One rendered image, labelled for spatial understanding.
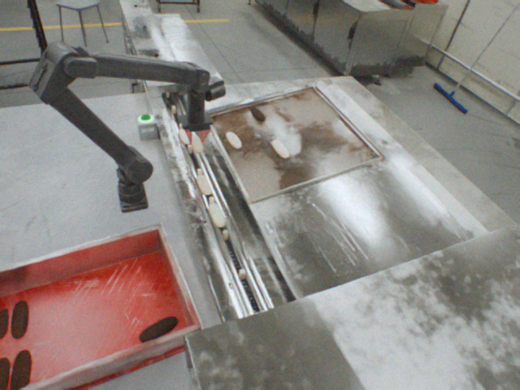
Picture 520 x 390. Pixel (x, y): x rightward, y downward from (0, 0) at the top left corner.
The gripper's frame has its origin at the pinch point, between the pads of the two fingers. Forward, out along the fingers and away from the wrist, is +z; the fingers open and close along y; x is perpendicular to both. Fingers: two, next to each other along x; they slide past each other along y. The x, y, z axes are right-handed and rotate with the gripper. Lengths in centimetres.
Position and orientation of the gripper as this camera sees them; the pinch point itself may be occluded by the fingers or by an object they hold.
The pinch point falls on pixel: (196, 141)
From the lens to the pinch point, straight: 123.2
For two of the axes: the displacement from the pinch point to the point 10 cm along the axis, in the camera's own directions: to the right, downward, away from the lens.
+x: -3.8, -6.8, 6.3
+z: -1.1, 7.1, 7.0
